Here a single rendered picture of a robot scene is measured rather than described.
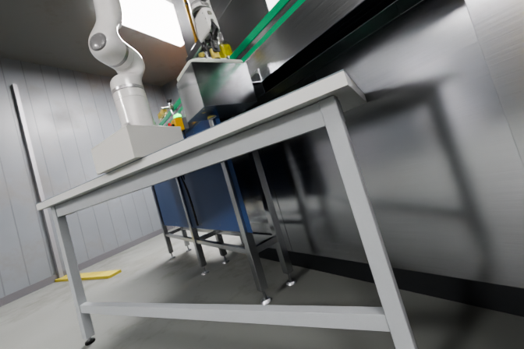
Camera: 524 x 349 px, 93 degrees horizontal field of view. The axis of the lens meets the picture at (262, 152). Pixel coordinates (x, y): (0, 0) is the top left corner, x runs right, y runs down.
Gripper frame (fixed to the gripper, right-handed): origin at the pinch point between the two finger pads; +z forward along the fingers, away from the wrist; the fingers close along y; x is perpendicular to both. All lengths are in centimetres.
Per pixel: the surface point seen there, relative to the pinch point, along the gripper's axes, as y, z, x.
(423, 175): -46, 67, -32
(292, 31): -30.6, 10.8, -11.3
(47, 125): 336, -85, 62
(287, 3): -30.3, 0.3, -13.5
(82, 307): 85, 91, 61
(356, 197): -45, 63, 4
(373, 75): -41, 31, -32
